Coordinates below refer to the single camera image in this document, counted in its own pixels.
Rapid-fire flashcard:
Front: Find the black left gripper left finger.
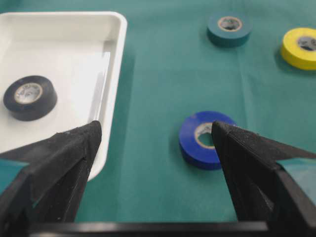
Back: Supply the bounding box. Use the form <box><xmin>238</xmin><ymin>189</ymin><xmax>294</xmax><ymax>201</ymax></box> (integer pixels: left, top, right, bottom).
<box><xmin>0</xmin><ymin>120</ymin><xmax>102</xmax><ymax>237</ymax></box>

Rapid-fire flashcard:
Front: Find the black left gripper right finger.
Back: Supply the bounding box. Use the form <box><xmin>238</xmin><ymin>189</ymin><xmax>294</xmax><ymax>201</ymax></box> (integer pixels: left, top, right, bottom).
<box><xmin>211</xmin><ymin>121</ymin><xmax>316</xmax><ymax>237</ymax></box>

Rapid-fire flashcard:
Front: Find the black tape roll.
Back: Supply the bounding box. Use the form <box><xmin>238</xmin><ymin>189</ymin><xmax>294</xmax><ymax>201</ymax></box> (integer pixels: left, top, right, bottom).
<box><xmin>3</xmin><ymin>76</ymin><xmax>58</xmax><ymax>121</ymax></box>

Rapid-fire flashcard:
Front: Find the blue tape roll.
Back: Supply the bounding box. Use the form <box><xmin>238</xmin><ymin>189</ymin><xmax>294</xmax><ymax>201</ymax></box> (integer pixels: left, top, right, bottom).
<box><xmin>179</xmin><ymin>111</ymin><xmax>236</xmax><ymax>170</ymax></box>

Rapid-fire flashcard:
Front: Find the white plastic tray case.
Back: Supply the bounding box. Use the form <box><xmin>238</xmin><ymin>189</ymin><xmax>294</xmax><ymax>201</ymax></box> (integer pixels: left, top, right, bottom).
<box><xmin>0</xmin><ymin>11</ymin><xmax>127</xmax><ymax>179</ymax></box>

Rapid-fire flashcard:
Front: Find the yellow tape roll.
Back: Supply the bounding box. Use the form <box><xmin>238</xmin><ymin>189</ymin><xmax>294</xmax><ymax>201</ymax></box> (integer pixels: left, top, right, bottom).
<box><xmin>280</xmin><ymin>28</ymin><xmax>316</xmax><ymax>71</ymax></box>

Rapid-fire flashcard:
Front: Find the teal green tape roll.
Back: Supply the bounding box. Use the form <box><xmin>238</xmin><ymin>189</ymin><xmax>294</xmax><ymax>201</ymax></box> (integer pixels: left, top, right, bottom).
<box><xmin>207</xmin><ymin>11</ymin><xmax>252</xmax><ymax>48</ymax></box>

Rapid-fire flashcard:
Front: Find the green table cloth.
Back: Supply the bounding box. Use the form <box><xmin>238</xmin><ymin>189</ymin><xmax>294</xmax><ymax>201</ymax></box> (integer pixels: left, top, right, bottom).
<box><xmin>0</xmin><ymin>0</ymin><xmax>316</xmax><ymax>222</ymax></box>

